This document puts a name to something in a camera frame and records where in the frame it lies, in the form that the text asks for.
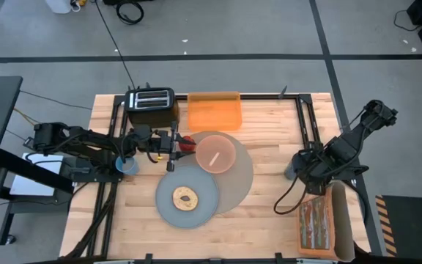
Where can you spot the red apple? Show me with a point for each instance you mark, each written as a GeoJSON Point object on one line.
{"type": "Point", "coordinates": [188, 143]}

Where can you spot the black table edge clamp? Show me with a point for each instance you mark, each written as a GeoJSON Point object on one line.
{"type": "Point", "coordinates": [148, 258]}
{"type": "Point", "coordinates": [278, 257]}

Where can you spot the white plastic container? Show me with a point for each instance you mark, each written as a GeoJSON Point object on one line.
{"type": "Point", "coordinates": [59, 5]}

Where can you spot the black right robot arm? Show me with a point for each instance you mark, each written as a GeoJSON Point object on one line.
{"type": "Point", "coordinates": [357, 135]}

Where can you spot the blue plastic cup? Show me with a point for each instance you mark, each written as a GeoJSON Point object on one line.
{"type": "Point", "coordinates": [127, 166]}

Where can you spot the orange cereal box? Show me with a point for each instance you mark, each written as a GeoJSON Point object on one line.
{"type": "Point", "coordinates": [313, 227]}

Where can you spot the black aluminium table frame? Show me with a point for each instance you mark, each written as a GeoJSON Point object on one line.
{"type": "Point", "coordinates": [266, 97]}

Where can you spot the dark grey spoon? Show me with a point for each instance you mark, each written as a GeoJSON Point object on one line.
{"type": "Point", "coordinates": [283, 91]}

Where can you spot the grey cup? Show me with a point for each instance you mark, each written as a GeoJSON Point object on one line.
{"type": "Point", "coordinates": [291, 171]}

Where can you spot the blue-grey round plate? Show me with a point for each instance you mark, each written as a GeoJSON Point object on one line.
{"type": "Point", "coordinates": [167, 205]}

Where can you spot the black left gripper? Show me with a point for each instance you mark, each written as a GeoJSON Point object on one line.
{"type": "Point", "coordinates": [167, 143]}

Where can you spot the white sheet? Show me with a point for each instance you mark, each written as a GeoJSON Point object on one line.
{"type": "Point", "coordinates": [31, 185]}

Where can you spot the black two-slot toaster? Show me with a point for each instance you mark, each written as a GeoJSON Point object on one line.
{"type": "Point", "coordinates": [152, 110]}

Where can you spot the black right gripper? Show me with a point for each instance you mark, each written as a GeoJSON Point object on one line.
{"type": "Point", "coordinates": [313, 168]}

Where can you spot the black yellow-striped floor mat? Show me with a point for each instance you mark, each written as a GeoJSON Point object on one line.
{"type": "Point", "coordinates": [416, 223]}

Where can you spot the toasted bagel half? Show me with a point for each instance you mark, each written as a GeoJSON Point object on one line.
{"type": "Point", "coordinates": [185, 198]}

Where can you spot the pink translucent bowl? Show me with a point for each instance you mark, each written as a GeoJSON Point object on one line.
{"type": "Point", "coordinates": [216, 154]}

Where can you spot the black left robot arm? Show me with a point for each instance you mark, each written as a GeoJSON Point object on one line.
{"type": "Point", "coordinates": [86, 144]}

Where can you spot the round grey placemat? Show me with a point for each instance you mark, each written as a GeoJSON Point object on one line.
{"type": "Point", "coordinates": [240, 176]}

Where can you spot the orange plastic tray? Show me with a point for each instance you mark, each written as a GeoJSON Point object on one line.
{"type": "Point", "coordinates": [214, 111]}

